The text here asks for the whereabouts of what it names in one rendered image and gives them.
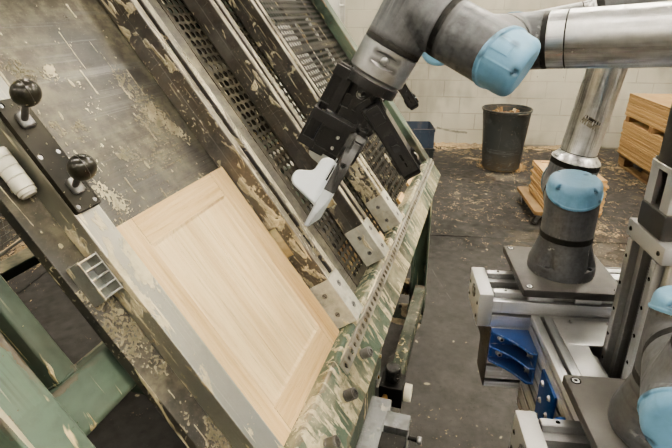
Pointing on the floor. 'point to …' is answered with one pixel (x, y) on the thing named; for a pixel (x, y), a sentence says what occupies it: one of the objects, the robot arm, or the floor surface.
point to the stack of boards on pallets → (643, 132)
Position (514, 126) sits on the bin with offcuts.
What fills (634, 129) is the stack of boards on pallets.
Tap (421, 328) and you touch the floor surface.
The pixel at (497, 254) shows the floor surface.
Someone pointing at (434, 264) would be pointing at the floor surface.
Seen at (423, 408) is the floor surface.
